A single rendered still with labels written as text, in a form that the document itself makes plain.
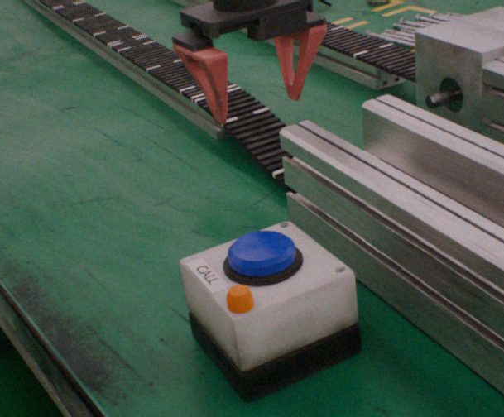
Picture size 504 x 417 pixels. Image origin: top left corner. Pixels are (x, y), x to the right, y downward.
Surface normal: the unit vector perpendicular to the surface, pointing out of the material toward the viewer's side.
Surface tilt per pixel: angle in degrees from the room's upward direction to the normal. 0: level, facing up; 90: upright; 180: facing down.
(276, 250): 3
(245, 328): 90
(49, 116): 0
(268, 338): 90
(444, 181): 90
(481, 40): 0
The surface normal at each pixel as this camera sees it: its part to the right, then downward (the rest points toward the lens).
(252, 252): -0.15, -0.85
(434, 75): -0.88, 0.31
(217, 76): 0.51, 0.65
